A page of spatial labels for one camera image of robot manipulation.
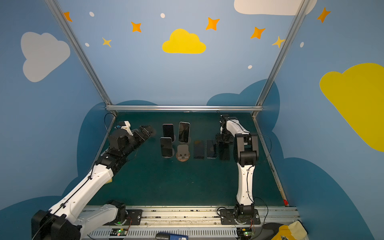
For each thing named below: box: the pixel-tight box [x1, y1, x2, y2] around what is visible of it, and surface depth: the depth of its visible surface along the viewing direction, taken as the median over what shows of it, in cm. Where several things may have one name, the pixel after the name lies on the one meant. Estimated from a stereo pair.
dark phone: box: [219, 141, 231, 161], surface depth 97 cm
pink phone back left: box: [162, 123, 174, 142], surface depth 95 cm
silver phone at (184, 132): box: [178, 121, 191, 143], surface depth 98 cm
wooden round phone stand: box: [176, 144, 190, 162], surface depth 95 cm
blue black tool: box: [155, 232, 189, 240], surface depth 66 cm
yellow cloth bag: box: [271, 220, 308, 240], surface depth 71 cm
